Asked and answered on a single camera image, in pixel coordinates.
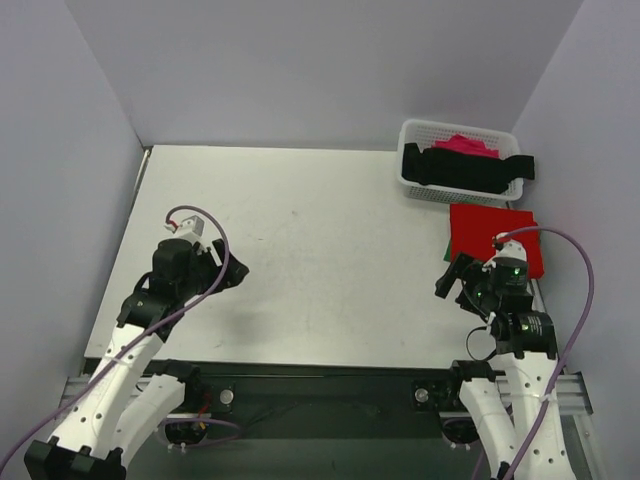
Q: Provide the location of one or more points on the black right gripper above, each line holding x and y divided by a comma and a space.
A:
461, 275

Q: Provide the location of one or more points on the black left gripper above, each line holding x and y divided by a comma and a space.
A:
217, 267

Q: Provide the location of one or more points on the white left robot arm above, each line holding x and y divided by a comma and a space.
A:
104, 425

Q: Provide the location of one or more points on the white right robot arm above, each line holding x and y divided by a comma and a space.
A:
522, 439

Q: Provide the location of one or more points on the green folded t shirt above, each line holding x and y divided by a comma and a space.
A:
448, 252

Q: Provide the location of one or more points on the black t shirt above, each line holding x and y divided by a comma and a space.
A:
440, 167

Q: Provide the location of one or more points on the pink t shirt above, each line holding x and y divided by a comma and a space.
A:
468, 146

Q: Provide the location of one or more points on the white plastic basket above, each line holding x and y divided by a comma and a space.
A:
424, 133

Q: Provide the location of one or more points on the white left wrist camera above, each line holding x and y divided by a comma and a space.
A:
190, 229

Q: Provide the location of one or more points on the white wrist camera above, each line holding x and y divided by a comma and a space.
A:
509, 248
190, 229

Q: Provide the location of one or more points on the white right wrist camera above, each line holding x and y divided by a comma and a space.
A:
509, 248

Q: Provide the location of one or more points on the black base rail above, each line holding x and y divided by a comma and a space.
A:
322, 402

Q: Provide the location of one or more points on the aluminium frame rail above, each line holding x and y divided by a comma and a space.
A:
571, 391

